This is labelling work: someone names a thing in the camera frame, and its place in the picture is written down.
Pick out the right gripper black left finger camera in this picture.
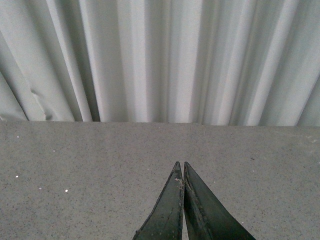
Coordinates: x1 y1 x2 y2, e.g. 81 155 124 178
133 161 185 240

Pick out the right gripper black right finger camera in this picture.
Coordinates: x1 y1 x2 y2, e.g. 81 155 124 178
183 162 254 240

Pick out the grey-white curtain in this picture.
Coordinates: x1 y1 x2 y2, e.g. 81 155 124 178
0 0 320 126

